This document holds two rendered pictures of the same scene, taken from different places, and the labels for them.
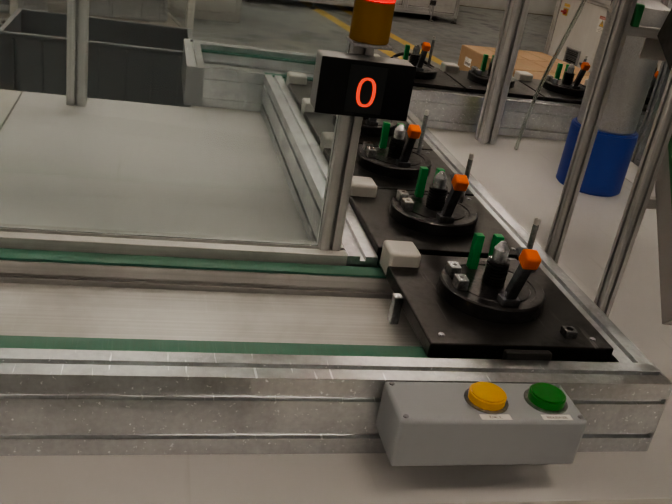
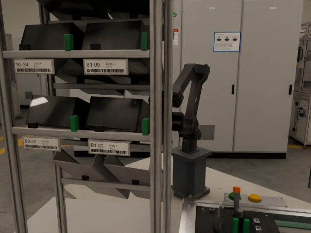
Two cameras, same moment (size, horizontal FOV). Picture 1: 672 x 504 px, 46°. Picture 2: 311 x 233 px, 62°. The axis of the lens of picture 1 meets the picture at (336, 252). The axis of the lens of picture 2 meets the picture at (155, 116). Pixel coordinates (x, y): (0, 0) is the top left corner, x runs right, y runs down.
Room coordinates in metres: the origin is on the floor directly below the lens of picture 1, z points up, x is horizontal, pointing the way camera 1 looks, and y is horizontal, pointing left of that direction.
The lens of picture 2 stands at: (1.64, -0.14, 1.45)
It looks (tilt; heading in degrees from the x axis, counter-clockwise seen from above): 12 degrees down; 206
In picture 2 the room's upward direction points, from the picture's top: straight up
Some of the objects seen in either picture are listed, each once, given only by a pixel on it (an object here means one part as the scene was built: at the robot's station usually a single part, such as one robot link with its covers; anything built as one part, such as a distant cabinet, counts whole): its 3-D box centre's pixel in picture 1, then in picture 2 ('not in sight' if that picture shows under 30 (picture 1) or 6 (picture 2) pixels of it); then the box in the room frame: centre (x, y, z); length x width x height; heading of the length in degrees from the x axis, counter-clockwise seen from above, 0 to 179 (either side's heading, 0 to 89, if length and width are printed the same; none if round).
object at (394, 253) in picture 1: (399, 259); not in sight; (1.01, -0.09, 0.97); 0.05 x 0.05 x 0.04; 15
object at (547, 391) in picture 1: (545, 399); (234, 197); (0.73, -0.25, 0.96); 0.04 x 0.04 x 0.02
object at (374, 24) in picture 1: (371, 20); not in sight; (1.01, 0.00, 1.28); 0.05 x 0.05 x 0.05
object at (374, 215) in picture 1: (437, 194); not in sight; (1.19, -0.14, 1.01); 0.24 x 0.24 x 0.13; 15
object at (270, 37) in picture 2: not in sight; (259, 82); (-2.55, -0.42, 1.12); 0.80 x 0.54 x 2.25; 114
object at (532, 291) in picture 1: (490, 290); (238, 229); (0.94, -0.21, 0.98); 0.14 x 0.14 x 0.02
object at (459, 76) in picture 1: (493, 67); not in sight; (2.37, -0.37, 1.01); 0.24 x 0.24 x 0.13; 15
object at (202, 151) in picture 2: not in sight; (189, 171); (0.59, -0.48, 0.96); 0.15 x 0.15 x 0.20; 69
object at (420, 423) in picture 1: (479, 422); (253, 206); (0.71, -0.18, 0.93); 0.21 x 0.07 x 0.06; 105
